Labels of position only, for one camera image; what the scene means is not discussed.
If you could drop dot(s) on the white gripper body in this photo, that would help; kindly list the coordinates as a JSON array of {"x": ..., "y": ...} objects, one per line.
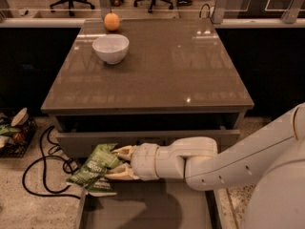
[{"x": 144, "y": 161}]

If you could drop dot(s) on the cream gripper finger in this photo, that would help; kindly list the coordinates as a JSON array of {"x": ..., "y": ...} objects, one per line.
[
  {"x": 125, "y": 152},
  {"x": 122, "y": 172}
]

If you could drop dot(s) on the green jalapeno chip bag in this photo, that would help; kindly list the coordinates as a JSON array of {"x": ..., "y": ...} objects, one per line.
[{"x": 91, "y": 175}]

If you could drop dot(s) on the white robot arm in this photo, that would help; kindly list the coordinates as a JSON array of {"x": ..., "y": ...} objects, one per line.
[{"x": 272, "y": 158}]

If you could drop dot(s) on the grey middle drawer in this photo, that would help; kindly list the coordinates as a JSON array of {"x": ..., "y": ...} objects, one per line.
[{"x": 158, "y": 204}]

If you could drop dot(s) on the grey drawer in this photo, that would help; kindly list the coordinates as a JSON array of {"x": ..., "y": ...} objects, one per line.
[
  {"x": 80, "y": 134},
  {"x": 158, "y": 204}
]

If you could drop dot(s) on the grey top drawer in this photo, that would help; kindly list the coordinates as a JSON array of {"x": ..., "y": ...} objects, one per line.
[{"x": 80, "y": 134}]

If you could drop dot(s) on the grey cabinet counter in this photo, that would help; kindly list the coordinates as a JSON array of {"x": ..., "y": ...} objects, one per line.
[{"x": 172, "y": 65}]

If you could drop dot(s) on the green bag in basket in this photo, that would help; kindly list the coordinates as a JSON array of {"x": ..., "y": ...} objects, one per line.
[{"x": 7, "y": 130}]

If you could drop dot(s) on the white ceramic bowl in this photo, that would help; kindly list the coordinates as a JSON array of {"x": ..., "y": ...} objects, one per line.
[{"x": 111, "y": 48}]

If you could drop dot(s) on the white bowl in basket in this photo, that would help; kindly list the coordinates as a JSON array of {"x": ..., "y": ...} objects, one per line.
[{"x": 20, "y": 118}]

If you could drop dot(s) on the orange fruit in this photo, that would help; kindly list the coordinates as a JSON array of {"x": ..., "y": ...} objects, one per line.
[{"x": 112, "y": 21}]

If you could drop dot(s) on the black wire basket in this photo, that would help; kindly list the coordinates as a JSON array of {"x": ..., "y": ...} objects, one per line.
[{"x": 16, "y": 145}]

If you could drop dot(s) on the grey metal post right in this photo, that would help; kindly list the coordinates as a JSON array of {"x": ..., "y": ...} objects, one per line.
[{"x": 219, "y": 11}]

